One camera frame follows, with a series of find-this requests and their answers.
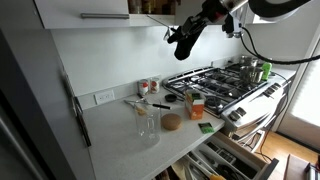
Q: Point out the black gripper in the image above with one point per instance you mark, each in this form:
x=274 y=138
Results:
x=212 y=11

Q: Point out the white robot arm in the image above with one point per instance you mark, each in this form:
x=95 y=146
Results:
x=262 y=8

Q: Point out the open wooden cutlery drawer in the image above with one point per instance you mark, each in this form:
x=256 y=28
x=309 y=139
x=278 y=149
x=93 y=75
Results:
x=233 y=159

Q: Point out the white upper cupboard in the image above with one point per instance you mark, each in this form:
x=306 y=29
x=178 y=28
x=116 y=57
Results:
x=74 y=14

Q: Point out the black oven mitt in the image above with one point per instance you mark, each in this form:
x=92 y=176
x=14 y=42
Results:
x=184 y=47

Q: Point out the glass jar with label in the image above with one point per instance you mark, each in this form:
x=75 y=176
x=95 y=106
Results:
x=154 y=85

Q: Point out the orange juice carton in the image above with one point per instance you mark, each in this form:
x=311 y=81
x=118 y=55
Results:
x=194 y=104

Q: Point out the small black round lid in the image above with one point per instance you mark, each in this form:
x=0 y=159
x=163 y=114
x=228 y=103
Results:
x=170 y=98

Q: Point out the steel pot on stove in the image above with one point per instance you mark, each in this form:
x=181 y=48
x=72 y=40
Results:
x=251 y=74

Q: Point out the red labelled tin can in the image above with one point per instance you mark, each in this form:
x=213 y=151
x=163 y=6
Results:
x=143 y=87

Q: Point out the stainless gas stove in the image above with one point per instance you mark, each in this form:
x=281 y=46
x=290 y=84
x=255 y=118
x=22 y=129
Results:
x=245 y=107

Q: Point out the green bottle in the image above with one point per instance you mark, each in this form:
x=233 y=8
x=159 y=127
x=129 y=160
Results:
x=266 y=67

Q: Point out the round cork trivet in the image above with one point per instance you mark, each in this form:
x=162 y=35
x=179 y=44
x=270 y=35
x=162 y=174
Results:
x=171 y=121

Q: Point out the clear glass measuring jug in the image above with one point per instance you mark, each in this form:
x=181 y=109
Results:
x=148 y=126

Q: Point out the green tea bag packet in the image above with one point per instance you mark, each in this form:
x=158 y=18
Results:
x=206 y=128

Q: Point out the magnetic knife strip with knives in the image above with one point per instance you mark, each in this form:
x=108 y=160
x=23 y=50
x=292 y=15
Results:
x=77 y=109

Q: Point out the white wall outlet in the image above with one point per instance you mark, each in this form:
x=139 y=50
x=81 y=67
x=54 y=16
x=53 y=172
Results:
x=104 y=97

